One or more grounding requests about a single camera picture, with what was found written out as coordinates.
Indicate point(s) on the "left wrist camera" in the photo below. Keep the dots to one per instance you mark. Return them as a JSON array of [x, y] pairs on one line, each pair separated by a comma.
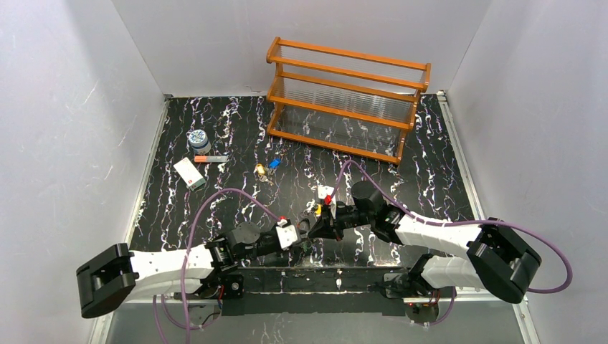
[[287, 233]]

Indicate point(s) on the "white card box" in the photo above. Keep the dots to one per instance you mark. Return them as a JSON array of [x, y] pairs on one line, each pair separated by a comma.
[[189, 174]]

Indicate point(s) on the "orange grey marker pen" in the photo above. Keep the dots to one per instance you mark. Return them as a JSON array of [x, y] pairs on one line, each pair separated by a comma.
[[210, 159]]

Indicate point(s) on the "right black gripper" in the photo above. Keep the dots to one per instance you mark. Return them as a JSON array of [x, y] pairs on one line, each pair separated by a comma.
[[327, 226]]

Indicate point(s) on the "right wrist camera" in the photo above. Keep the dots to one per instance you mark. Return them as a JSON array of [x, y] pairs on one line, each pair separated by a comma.
[[325, 197]]

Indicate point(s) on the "blue tag key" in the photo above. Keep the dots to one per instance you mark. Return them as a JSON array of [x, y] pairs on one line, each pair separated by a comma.
[[274, 164]]

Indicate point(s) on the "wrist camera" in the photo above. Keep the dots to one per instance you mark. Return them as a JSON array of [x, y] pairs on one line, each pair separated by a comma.
[[287, 233], [325, 197]]

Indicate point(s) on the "orange wooden shelf rack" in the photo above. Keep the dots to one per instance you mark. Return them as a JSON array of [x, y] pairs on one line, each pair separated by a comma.
[[353, 102]]

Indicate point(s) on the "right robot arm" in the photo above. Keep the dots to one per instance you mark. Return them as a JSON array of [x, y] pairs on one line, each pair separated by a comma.
[[484, 256]]

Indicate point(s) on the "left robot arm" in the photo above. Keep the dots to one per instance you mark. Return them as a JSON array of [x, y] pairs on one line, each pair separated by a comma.
[[118, 274]]

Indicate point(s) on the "blue white round jar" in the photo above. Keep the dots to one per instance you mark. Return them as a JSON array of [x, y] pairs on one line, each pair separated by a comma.
[[198, 142]]

